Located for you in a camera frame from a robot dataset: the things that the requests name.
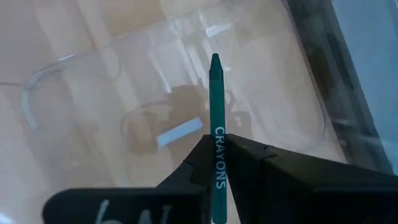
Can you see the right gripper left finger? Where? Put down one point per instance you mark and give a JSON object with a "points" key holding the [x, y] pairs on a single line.
{"points": [[174, 202]]}

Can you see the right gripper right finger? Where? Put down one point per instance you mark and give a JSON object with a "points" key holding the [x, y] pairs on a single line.
{"points": [[311, 193]]}

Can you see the clear plastic bin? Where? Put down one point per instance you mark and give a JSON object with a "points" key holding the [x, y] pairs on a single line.
{"points": [[264, 93]]}

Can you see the black metal table frame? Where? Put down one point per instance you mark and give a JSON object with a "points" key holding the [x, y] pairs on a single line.
{"points": [[342, 77]]}

